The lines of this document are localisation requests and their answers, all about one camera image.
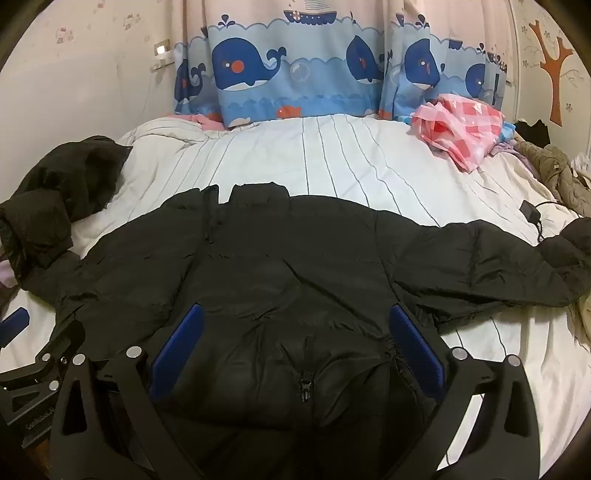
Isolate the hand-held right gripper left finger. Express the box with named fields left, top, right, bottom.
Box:
left=50, top=302, right=206, bottom=480

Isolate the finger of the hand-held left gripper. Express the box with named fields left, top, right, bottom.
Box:
left=0, top=320, right=87, bottom=398
left=0, top=307, right=31, bottom=334

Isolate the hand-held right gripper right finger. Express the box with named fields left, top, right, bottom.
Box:
left=388, top=305, right=541, bottom=480

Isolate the black puffer jacket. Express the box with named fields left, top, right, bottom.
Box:
left=54, top=182, right=591, bottom=480

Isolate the black hooded garment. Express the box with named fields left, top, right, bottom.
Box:
left=0, top=135, right=134, bottom=289

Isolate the white striped duvet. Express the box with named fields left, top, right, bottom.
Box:
left=0, top=113, right=587, bottom=467

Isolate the khaki quilted coat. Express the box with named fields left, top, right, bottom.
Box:
left=512, top=136, right=591, bottom=217

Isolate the pink checkered cloth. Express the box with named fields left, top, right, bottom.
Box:
left=410, top=93, right=506, bottom=174

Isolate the light blue cloth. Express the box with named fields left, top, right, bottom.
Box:
left=489, top=122, right=532, bottom=155

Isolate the small black garment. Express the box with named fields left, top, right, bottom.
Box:
left=514, top=119, right=550, bottom=146

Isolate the whale print curtain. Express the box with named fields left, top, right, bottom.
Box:
left=171, top=0, right=515, bottom=129

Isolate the black charger with cable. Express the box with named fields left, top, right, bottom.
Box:
left=519, top=198, right=568, bottom=245

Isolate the brown tree wall sticker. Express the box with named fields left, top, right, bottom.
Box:
left=529, top=19, right=574, bottom=126

